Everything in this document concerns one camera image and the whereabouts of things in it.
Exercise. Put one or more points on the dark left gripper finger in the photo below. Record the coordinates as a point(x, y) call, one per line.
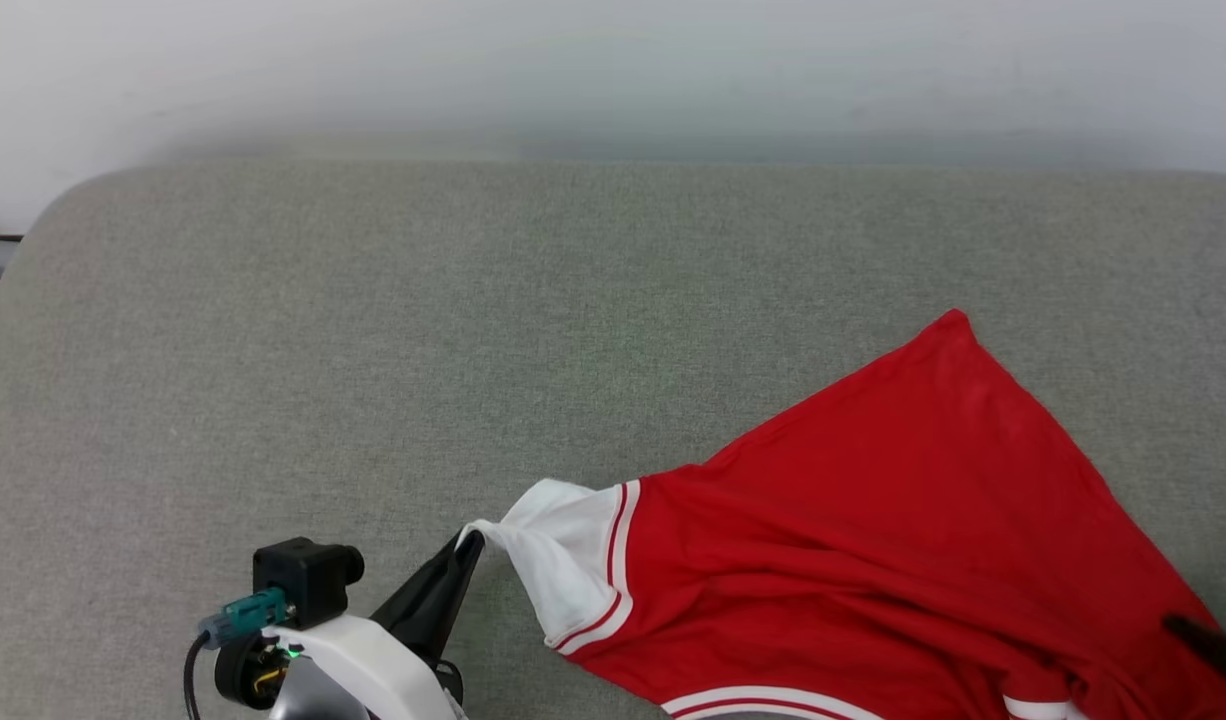
point(423, 590)
point(451, 615)

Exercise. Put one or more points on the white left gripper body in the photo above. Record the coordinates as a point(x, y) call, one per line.
point(373, 660)

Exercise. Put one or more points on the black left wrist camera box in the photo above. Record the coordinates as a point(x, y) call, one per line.
point(303, 580)

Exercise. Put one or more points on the red garment with white trim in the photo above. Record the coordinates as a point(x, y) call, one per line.
point(873, 550)

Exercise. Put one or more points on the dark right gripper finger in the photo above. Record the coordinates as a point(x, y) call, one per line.
point(1208, 645)

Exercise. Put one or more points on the teal left camera connector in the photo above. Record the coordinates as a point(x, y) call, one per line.
point(248, 610)

